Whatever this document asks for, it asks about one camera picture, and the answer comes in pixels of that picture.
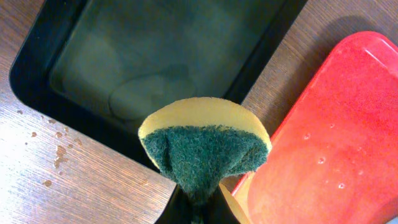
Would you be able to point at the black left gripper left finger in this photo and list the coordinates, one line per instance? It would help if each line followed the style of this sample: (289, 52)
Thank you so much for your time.
(178, 209)

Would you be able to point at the yellow green scrub sponge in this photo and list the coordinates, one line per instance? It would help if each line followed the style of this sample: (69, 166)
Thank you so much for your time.
(197, 142)

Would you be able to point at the red plastic tray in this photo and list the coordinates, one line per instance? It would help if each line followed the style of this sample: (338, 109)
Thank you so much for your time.
(334, 157)

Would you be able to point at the black plastic tray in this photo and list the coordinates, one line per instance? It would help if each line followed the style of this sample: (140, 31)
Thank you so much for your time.
(102, 67)

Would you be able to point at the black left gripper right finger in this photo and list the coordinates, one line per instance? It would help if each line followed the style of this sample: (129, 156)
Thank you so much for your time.
(218, 210)

